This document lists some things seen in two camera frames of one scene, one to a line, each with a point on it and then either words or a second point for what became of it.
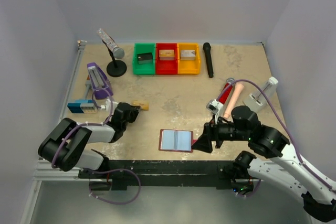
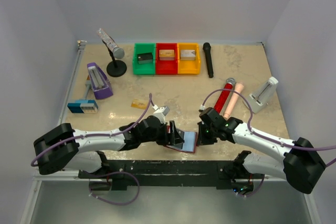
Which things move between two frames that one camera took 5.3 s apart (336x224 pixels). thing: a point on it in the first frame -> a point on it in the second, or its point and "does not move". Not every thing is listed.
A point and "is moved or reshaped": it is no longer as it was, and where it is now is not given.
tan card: [144, 105] does not move
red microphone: [226, 90] does not move
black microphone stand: [116, 67] does not move
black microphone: [207, 48] does not move
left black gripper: [135, 110] -> [177, 139]
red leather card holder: [176, 140] is moved or reshaped
